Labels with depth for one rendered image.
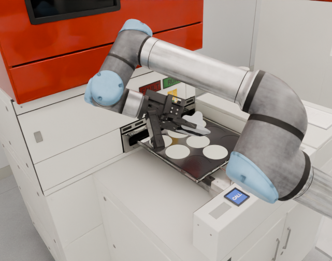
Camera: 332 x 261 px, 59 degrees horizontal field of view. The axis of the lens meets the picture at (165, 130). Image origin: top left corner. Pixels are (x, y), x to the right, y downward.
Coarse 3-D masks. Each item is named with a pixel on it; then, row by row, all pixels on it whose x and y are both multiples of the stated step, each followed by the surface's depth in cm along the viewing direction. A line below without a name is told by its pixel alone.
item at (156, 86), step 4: (152, 84) 126; (156, 84) 128; (140, 88) 123; (144, 88) 124; (148, 88) 126; (152, 88) 127; (156, 88) 129; (160, 88) 130; (140, 92) 124; (144, 92) 125
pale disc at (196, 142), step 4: (192, 136) 130; (196, 136) 130; (204, 136) 129; (188, 140) 127; (192, 140) 127; (196, 140) 127; (200, 140) 127; (204, 140) 126; (208, 140) 126; (188, 144) 124; (192, 144) 124; (196, 144) 124; (200, 144) 124; (204, 144) 124
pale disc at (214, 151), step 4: (204, 148) 122; (208, 148) 122; (212, 148) 121; (216, 148) 121; (220, 148) 121; (224, 148) 121; (204, 152) 119; (208, 152) 119; (212, 152) 119; (216, 152) 119; (220, 152) 119; (224, 152) 119; (208, 156) 117; (212, 156) 117; (216, 156) 116; (220, 156) 116; (224, 156) 116
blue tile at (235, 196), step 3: (231, 192) 90; (234, 192) 90; (237, 192) 90; (228, 195) 89; (231, 195) 89; (234, 195) 89; (237, 195) 89; (240, 195) 89; (243, 195) 88; (231, 198) 88; (234, 198) 88; (237, 198) 87; (240, 198) 87; (243, 198) 87; (237, 201) 86; (240, 201) 86
